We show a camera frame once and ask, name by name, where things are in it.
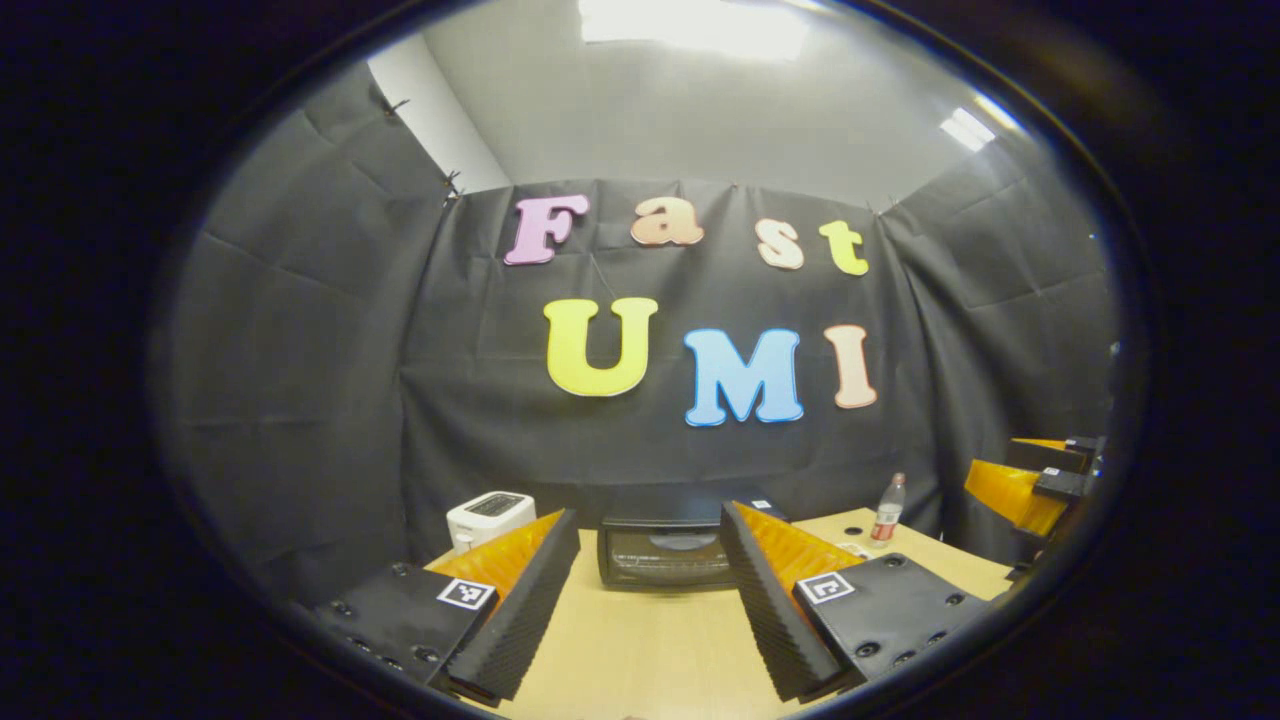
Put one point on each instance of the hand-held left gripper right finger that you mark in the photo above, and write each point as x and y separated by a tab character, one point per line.
770	610

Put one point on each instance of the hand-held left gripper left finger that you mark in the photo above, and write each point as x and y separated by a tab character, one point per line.
525	610

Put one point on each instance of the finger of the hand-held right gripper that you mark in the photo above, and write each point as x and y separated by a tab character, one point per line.
1050	452
1010	495

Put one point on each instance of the black electric oven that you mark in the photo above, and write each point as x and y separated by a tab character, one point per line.
660	555

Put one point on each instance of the white toaster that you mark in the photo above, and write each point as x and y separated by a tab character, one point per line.
488	512

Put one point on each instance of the clear bottle with red label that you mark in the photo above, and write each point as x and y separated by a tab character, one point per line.
887	510

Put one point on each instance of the black backdrop cloth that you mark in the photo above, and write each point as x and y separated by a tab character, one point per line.
480	420

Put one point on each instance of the small ceiling light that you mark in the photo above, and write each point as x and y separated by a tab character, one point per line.
975	125

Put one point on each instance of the large ceiling light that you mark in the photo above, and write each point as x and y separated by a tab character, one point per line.
690	25

